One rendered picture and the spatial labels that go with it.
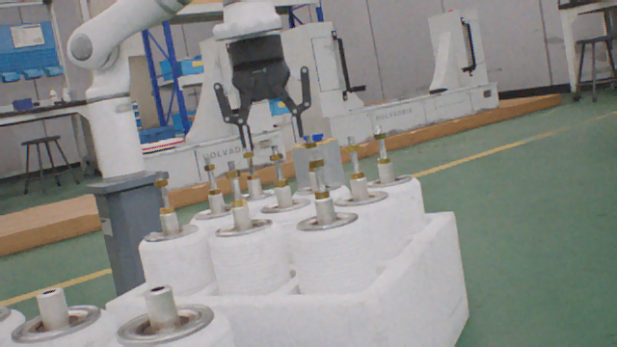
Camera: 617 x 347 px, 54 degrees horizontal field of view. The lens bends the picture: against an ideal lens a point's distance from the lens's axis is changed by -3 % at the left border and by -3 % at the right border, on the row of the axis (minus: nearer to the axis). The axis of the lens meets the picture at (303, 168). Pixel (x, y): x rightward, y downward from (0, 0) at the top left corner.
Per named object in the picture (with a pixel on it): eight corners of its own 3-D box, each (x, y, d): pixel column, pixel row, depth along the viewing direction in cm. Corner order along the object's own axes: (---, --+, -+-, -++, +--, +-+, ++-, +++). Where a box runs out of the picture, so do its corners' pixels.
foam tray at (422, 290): (133, 425, 84) (103, 304, 82) (267, 317, 119) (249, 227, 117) (402, 454, 67) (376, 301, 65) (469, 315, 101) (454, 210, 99)
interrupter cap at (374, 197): (394, 193, 87) (393, 188, 87) (382, 205, 80) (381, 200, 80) (343, 199, 90) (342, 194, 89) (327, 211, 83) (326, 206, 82)
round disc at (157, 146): (118, 158, 318) (116, 147, 318) (171, 146, 335) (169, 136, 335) (138, 156, 293) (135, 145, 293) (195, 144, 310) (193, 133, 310)
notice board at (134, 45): (104, 60, 684) (97, 29, 680) (145, 55, 711) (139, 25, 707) (104, 60, 682) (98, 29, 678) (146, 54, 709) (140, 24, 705)
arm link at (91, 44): (149, -38, 117) (174, -31, 126) (54, 40, 126) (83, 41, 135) (173, 3, 117) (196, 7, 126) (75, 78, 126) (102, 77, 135)
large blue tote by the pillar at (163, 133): (119, 175, 558) (110, 136, 554) (159, 166, 584) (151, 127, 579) (142, 174, 519) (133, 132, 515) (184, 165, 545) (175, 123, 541)
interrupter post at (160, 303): (145, 335, 46) (135, 294, 46) (164, 323, 49) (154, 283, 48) (170, 335, 45) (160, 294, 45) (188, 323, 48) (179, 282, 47)
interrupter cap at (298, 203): (287, 215, 85) (286, 210, 85) (250, 216, 90) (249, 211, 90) (322, 201, 90) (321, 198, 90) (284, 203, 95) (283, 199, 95)
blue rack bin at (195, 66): (161, 83, 619) (157, 63, 617) (195, 78, 641) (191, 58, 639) (182, 76, 579) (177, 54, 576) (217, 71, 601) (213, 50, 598)
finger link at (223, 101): (222, 81, 89) (239, 119, 90) (211, 86, 89) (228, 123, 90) (219, 81, 87) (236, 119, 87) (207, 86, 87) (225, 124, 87)
